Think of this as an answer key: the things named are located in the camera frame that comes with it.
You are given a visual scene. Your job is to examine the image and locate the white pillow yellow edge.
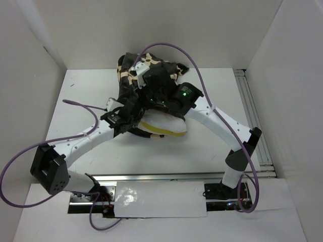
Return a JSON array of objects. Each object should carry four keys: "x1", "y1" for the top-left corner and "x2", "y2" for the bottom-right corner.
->
[{"x1": 138, "y1": 111, "x2": 187, "y2": 137}]

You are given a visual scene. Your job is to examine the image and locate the black beige patterned pillowcase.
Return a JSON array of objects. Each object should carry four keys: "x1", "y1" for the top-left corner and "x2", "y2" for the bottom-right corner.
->
[{"x1": 117, "y1": 52, "x2": 189, "y2": 138}]

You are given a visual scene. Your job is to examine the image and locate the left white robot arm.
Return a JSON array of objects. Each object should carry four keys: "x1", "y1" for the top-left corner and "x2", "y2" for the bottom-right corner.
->
[{"x1": 30, "y1": 99, "x2": 145, "y2": 201}]

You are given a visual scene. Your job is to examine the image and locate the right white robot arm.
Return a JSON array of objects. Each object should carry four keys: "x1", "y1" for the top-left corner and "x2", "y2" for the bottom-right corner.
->
[{"x1": 133, "y1": 63, "x2": 262, "y2": 198}]

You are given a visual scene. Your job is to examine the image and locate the white cover plate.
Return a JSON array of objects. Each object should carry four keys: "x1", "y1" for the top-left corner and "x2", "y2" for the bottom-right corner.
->
[{"x1": 114, "y1": 181, "x2": 207, "y2": 218}]

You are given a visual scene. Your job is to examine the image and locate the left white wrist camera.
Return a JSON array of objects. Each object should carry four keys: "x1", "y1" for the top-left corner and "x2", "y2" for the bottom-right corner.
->
[{"x1": 105, "y1": 97, "x2": 118, "y2": 112}]

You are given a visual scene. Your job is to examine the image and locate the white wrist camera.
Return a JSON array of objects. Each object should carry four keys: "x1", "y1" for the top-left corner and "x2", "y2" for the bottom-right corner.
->
[
  {"x1": 105, "y1": 97, "x2": 118, "y2": 112},
  {"x1": 130, "y1": 62, "x2": 149, "y2": 89}
]

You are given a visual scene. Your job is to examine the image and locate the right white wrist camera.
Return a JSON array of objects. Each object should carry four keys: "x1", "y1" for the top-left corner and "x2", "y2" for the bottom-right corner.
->
[{"x1": 130, "y1": 62, "x2": 149, "y2": 89}]

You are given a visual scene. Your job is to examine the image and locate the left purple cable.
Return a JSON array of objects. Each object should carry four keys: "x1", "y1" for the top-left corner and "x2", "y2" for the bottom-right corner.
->
[{"x1": 0, "y1": 99, "x2": 127, "y2": 231}]

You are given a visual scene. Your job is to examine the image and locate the purple cable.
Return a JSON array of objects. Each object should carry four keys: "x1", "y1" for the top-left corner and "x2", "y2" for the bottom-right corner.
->
[
  {"x1": 133, "y1": 43, "x2": 259, "y2": 213},
  {"x1": 0, "y1": 99, "x2": 127, "y2": 231}
]

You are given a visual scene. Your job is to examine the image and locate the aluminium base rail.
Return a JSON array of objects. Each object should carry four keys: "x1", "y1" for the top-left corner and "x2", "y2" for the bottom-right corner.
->
[{"x1": 68, "y1": 170, "x2": 278, "y2": 218}]

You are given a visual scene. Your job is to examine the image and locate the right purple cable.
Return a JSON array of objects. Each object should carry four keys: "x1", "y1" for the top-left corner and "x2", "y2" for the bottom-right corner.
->
[{"x1": 133, "y1": 43, "x2": 259, "y2": 213}]

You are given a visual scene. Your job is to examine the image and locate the aluminium side rail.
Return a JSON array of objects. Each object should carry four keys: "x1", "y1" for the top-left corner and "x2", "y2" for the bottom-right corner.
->
[{"x1": 233, "y1": 69, "x2": 277, "y2": 177}]

